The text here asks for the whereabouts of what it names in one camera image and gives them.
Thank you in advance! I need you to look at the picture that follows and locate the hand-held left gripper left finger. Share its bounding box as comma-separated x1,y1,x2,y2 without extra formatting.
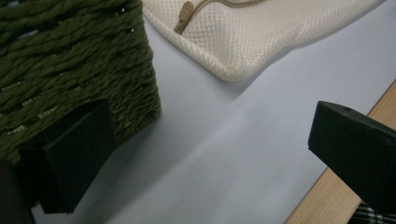
18,99,118,216

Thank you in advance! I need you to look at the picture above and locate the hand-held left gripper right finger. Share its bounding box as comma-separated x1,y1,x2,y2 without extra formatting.
307,100,396,216

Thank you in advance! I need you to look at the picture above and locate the green woven basket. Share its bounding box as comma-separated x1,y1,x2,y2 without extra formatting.
0,0,163,166

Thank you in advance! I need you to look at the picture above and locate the cream mesh laundry bag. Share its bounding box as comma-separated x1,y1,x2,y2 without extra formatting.
141,0,387,83

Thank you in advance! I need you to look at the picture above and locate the wooden table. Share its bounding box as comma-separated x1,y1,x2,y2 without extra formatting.
284,78,396,224

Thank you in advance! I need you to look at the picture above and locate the pale blue table mat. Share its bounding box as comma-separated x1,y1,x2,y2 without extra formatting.
31,0,396,224

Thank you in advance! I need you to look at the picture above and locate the tan drawstring cord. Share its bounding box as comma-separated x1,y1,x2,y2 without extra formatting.
173,0,269,35

